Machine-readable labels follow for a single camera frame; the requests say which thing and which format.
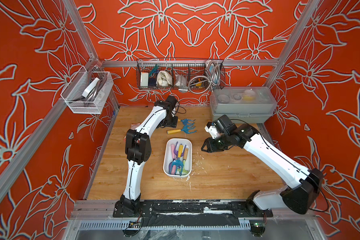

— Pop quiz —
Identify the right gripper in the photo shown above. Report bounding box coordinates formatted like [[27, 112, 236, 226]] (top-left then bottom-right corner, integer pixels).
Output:
[[199, 133, 231, 153]]

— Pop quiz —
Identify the purple rake pink handle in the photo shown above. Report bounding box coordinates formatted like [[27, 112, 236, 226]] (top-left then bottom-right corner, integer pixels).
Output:
[[169, 159, 177, 175]]

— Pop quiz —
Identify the purple fork pink handle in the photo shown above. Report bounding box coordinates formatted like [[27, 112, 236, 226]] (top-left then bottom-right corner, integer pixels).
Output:
[[171, 142, 179, 160]]

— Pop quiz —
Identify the green rake wooden handle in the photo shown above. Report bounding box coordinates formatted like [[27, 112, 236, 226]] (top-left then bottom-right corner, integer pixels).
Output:
[[178, 147, 189, 176]]

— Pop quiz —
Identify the white oval storage tray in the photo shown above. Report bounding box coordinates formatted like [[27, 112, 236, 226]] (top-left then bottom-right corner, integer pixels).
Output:
[[163, 138, 193, 178]]

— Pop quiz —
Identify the blue fork yellow handle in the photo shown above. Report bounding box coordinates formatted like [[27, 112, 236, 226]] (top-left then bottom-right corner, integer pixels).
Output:
[[174, 145, 184, 175]]

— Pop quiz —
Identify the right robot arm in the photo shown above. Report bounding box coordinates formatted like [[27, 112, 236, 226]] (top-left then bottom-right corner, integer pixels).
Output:
[[202, 115, 324, 216]]

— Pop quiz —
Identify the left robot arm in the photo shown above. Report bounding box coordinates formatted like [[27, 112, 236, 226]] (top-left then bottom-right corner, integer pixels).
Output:
[[119, 96, 178, 215]]

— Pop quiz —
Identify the grey plastic tool box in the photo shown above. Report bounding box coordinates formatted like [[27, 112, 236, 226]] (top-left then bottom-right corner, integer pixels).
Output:
[[210, 87, 277, 124]]

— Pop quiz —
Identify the white box in basket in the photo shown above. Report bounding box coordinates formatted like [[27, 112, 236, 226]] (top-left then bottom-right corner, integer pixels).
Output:
[[140, 72, 149, 87]]

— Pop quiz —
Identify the red white work glove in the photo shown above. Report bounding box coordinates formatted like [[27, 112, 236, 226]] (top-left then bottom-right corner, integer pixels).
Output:
[[124, 123, 140, 143]]

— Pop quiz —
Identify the white cloth in basket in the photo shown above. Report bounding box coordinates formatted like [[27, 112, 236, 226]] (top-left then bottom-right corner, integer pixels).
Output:
[[157, 71, 173, 87]]

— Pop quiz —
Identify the white device in side basket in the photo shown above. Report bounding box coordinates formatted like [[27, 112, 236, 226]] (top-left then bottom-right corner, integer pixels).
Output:
[[82, 78, 100, 98]]

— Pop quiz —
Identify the blue rake yellow handle rear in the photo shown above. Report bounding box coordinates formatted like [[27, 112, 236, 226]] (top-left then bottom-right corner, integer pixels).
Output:
[[179, 119, 195, 126]]

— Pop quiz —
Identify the blue rake yellow handle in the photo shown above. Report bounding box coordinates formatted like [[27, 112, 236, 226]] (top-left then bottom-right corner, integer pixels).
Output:
[[179, 119, 195, 126], [167, 126, 197, 134]]

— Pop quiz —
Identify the blue rake yellow handle middle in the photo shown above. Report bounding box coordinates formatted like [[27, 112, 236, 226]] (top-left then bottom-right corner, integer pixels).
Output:
[[167, 126, 197, 134]]

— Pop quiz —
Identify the coiled grey cable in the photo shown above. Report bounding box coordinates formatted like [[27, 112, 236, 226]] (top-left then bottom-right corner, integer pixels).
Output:
[[188, 59, 221, 94]]

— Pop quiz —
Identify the black wire wall basket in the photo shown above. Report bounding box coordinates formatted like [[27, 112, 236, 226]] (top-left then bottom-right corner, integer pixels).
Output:
[[136, 58, 227, 94]]

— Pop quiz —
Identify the white wire side basket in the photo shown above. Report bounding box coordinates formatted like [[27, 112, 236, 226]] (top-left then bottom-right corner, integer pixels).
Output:
[[61, 67, 113, 115]]

